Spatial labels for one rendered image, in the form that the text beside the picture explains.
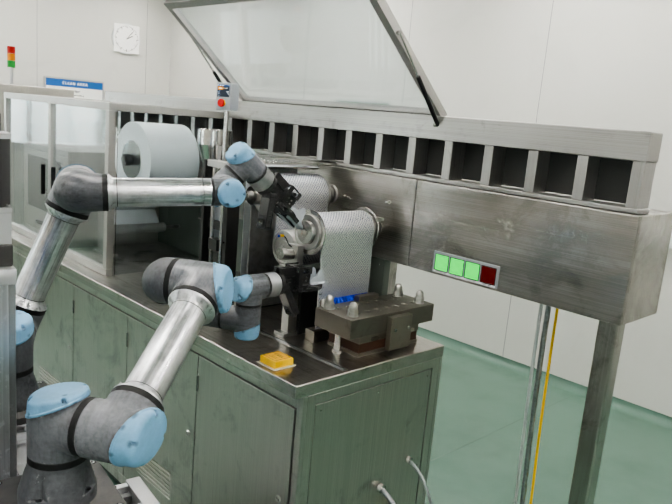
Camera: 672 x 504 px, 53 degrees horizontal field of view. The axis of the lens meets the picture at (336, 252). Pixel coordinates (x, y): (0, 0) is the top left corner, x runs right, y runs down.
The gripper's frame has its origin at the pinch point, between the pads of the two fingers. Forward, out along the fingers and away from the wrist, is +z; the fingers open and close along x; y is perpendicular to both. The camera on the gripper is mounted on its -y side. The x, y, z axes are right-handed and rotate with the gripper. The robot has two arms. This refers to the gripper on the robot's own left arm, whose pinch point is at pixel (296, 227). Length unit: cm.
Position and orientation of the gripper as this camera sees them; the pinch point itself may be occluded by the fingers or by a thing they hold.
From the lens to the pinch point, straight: 216.1
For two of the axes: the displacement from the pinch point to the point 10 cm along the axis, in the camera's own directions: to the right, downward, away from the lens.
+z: 5.0, 5.7, 6.6
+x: -6.9, -2.0, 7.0
